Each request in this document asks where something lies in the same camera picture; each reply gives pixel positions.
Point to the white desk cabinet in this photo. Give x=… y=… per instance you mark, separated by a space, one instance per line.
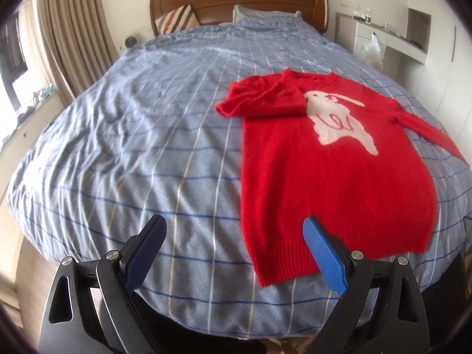
x=387 y=37

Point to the red sweater with white print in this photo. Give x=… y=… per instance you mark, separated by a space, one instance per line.
x=332 y=177

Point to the window sill with clutter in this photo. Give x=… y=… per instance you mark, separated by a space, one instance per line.
x=25 y=114

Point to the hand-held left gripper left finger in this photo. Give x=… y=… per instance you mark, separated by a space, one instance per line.
x=139 y=265

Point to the blue checked bed blanket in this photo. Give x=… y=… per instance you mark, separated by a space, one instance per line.
x=147 y=136

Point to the wooden headboard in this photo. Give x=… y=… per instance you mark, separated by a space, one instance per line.
x=236 y=3

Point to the white pillow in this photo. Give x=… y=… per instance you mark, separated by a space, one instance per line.
x=258 y=13

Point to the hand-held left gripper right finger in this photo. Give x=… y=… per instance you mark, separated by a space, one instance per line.
x=328 y=261

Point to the white plastic bag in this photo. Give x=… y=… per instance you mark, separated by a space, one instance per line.
x=373 y=51

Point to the beige curtain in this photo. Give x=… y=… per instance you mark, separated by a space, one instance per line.
x=70 y=29

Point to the striped pillow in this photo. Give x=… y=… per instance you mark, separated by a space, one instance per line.
x=176 y=19

